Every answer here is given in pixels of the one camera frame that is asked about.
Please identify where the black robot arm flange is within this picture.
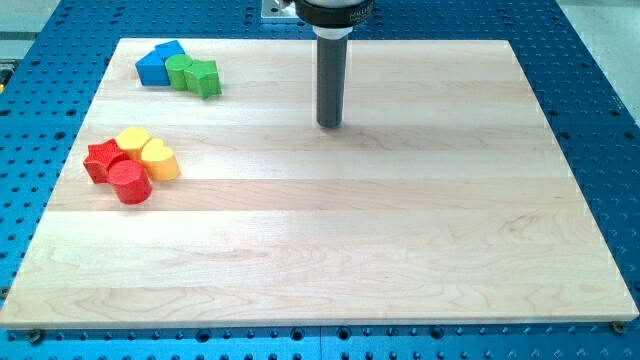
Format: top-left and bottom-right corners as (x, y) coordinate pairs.
(294, 0), (375, 29)

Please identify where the green star block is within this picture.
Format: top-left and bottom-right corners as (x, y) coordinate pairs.
(184, 60), (222, 99)

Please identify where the red star block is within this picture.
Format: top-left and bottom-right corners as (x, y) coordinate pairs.
(83, 139), (129, 184)

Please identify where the light wooden board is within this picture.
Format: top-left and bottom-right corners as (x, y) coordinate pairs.
(1, 38), (638, 330)

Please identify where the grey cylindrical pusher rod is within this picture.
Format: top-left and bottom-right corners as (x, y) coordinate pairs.
(313, 26), (353, 129)

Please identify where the yellow heart block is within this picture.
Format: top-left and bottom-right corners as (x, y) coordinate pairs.
(141, 138), (180, 181)

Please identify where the green cylinder block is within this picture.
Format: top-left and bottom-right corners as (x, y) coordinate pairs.
(165, 53), (193, 91)

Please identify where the red cylinder block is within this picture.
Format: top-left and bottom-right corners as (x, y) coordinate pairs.
(107, 160), (152, 205)

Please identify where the yellow hexagon block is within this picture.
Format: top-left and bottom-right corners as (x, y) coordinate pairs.
(115, 127), (151, 161)

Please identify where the blue pentagon block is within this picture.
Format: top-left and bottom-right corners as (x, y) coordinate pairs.
(154, 40), (185, 62)

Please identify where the blue perforated metal table plate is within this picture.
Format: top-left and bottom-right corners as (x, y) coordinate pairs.
(1, 1), (639, 359)

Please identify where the left board corner screw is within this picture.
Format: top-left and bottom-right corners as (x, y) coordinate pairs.
(26, 329), (45, 345)

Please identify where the board corner screw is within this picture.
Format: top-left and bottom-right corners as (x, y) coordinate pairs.
(610, 321), (627, 335)
(26, 329), (45, 345)

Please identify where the right board corner screw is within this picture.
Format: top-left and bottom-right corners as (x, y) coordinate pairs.
(610, 321), (627, 335)

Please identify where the silver metal mounting bracket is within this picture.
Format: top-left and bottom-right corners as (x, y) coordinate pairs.
(260, 0), (298, 21)

